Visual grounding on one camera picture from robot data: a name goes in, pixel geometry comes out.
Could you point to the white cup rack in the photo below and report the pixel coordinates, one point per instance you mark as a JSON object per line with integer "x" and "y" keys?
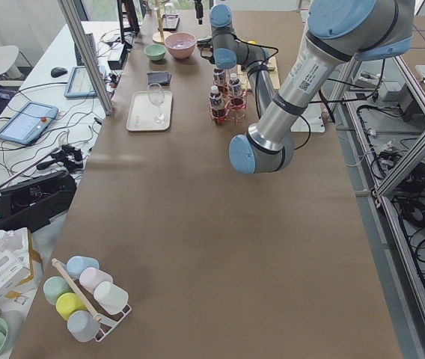
{"x": 107, "y": 322}

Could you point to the green plastic cup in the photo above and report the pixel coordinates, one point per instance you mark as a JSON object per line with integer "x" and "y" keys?
{"x": 54, "y": 287}

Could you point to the tea bottle white cap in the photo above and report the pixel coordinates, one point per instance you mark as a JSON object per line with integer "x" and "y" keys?
{"x": 217, "y": 104}
{"x": 235, "y": 90}
{"x": 219, "y": 77}

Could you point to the copper wire bottle basket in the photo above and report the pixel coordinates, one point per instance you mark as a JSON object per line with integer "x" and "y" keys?
{"x": 235, "y": 114}

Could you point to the grey plastic cup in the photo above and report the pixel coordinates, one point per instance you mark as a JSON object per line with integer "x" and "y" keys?
{"x": 83, "y": 326}

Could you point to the white plastic cup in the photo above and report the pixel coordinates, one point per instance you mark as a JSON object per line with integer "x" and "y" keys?
{"x": 111, "y": 297}

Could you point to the wooden cutting board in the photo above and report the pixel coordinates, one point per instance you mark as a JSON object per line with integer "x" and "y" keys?
{"x": 273, "y": 72}

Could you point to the wooden glass stand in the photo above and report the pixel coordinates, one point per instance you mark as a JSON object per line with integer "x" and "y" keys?
{"x": 160, "y": 35}

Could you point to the blue plastic cup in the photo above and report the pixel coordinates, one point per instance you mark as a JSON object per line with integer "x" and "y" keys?
{"x": 77, "y": 264}

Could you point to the green bowl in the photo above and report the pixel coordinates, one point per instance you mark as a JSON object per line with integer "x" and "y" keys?
{"x": 155, "y": 51}

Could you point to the pink bowl of ice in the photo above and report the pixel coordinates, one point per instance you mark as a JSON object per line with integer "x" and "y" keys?
{"x": 181, "y": 45}

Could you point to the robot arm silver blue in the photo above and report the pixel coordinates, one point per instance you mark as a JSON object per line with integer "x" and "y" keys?
{"x": 338, "y": 31}
{"x": 228, "y": 52}

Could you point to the blue teach pendant tablet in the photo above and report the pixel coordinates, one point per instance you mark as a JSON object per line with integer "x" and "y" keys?
{"x": 29, "y": 123}

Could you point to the black tray with glasses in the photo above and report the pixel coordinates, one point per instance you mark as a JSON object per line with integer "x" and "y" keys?
{"x": 170, "y": 22}

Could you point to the pink plastic cup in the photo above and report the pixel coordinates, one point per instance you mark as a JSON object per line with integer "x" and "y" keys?
{"x": 91, "y": 277}

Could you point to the yellow plastic cup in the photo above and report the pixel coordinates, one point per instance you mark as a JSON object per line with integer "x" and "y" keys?
{"x": 67, "y": 304}

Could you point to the aluminium frame post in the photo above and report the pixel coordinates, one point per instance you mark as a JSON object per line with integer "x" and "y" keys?
{"x": 89, "y": 58}

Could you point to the black computer mouse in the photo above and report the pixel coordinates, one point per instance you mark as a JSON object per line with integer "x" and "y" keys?
{"x": 58, "y": 71}

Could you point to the black electronics frame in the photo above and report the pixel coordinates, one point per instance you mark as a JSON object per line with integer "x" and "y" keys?
{"x": 33, "y": 202}

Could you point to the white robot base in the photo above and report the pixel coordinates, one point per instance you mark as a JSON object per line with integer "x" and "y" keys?
{"x": 311, "y": 120}

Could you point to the cream serving tray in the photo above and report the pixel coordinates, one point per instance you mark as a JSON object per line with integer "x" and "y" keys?
{"x": 141, "y": 116}

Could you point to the clear wine glass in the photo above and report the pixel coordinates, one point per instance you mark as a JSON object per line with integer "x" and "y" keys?
{"x": 156, "y": 97}

